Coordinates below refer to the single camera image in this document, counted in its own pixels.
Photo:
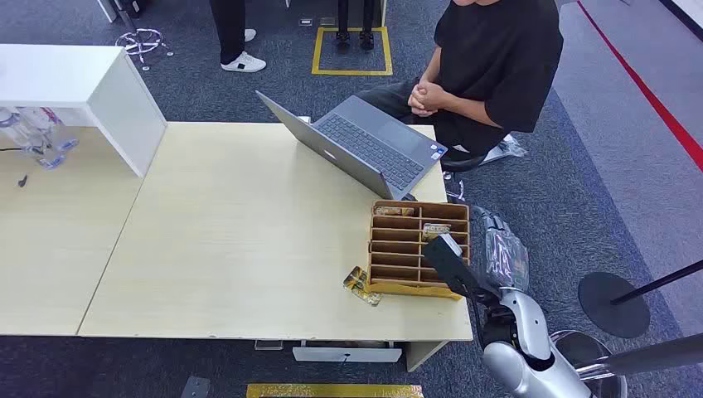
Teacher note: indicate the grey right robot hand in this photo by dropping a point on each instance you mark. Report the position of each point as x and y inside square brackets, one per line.
[508, 258]

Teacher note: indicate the person's left hand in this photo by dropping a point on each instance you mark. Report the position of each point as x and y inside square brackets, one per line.
[428, 110]

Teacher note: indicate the person's right hand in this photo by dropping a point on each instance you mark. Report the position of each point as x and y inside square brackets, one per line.
[431, 92]

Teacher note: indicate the person's left forearm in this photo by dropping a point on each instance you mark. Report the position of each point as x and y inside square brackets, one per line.
[472, 112]

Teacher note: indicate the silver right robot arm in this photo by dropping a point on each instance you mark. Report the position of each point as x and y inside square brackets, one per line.
[527, 329]

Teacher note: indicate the person's right forearm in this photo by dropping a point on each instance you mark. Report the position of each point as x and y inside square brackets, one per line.
[433, 68]

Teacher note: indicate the seated person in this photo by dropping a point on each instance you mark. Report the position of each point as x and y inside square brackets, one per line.
[500, 60]

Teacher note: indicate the patterned card with white print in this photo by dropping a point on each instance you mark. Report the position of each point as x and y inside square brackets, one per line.
[434, 229]

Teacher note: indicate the patterned card with brown print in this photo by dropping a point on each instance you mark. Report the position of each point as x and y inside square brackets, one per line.
[393, 211]

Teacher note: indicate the wooden slotted card organizer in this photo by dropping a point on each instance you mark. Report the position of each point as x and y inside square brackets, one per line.
[395, 258]

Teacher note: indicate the standing person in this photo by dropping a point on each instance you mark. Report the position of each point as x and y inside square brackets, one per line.
[230, 27]

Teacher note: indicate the black round stool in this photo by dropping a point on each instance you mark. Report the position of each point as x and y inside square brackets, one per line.
[458, 164]

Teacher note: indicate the grey open laptop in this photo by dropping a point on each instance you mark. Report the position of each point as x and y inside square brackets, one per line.
[368, 145]

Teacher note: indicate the yellow floor tape square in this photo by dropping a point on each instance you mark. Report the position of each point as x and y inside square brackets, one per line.
[351, 72]

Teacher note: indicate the clear plastic bag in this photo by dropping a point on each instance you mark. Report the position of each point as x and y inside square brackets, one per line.
[508, 148]

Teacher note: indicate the black pair of legs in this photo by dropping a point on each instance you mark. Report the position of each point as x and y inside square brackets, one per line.
[343, 35]

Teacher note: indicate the black stanchion with disc base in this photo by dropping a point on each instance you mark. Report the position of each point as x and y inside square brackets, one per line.
[612, 305]

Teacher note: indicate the grey floor socket plate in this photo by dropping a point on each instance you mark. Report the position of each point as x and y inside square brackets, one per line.
[327, 21]
[306, 22]

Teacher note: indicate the chrome stanchion with round base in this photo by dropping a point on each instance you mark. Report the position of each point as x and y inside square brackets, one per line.
[648, 357]

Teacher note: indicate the white under-desk tray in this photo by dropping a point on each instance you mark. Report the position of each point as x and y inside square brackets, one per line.
[346, 354]

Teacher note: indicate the gold floor tape strip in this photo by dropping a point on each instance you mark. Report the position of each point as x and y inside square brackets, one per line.
[335, 391]

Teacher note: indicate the white furniture panel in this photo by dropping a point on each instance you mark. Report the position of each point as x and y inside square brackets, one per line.
[108, 9]

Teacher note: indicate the white desk shelf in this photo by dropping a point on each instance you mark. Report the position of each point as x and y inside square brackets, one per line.
[66, 74]

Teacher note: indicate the clear plastic water bottle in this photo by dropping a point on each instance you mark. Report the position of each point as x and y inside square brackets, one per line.
[30, 140]
[57, 132]

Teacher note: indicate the small black desk object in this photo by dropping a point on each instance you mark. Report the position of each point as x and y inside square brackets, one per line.
[22, 181]

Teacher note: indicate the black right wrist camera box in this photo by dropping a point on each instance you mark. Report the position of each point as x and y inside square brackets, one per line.
[447, 266]

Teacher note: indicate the clear under-desk bracket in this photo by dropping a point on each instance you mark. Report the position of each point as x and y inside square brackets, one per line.
[268, 345]

